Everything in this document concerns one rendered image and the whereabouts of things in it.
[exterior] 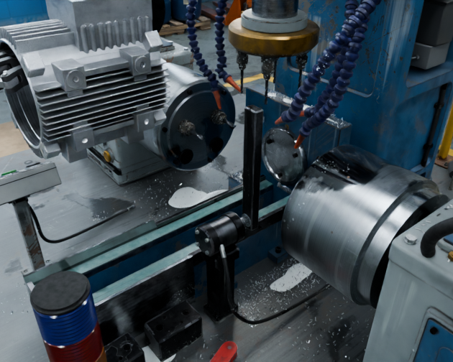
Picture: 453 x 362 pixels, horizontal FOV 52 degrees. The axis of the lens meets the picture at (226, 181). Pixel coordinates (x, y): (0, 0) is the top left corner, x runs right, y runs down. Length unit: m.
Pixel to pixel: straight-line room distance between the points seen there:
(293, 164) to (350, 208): 0.36
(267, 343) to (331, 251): 0.28
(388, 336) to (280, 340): 0.27
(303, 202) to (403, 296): 0.23
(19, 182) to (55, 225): 0.33
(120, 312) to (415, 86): 0.78
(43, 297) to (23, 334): 0.56
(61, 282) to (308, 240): 0.44
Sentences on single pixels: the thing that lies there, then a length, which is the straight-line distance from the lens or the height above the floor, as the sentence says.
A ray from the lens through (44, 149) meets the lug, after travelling 0.70.
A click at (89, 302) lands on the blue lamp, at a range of 0.52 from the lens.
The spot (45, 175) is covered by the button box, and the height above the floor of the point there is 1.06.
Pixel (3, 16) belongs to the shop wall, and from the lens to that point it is 6.42.
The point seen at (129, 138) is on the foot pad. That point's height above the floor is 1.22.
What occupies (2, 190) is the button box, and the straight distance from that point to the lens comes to 1.02.
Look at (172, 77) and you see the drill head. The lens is 1.20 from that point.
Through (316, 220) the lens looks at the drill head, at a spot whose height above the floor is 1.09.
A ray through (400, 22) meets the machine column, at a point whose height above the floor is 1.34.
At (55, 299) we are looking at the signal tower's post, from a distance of 0.51.
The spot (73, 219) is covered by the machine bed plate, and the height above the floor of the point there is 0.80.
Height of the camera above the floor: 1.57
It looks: 33 degrees down
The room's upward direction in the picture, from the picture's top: straight up
